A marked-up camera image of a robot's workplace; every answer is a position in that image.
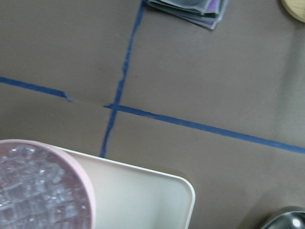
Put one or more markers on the pink bowl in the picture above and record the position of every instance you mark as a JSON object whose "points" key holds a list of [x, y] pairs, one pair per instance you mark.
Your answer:
{"points": [[88, 190]]}

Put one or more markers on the clear ice cubes pile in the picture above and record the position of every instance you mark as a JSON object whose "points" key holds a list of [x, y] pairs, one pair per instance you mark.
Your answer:
{"points": [[35, 190]]}

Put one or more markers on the metal ice scoop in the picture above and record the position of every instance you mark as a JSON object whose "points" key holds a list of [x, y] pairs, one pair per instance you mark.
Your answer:
{"points": [[290, 217]]}

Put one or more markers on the cream rectangular tray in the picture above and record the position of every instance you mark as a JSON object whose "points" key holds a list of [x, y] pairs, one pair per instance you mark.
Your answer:
{"points": [[131, 197]]}

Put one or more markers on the grey folded cloth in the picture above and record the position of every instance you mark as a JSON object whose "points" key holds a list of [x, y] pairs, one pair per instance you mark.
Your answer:
{"points": [[204, 13]]}

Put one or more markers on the wooden mug tree stand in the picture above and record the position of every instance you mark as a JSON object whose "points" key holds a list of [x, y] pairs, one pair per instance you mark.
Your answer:
{"points": [[296, 8]]}

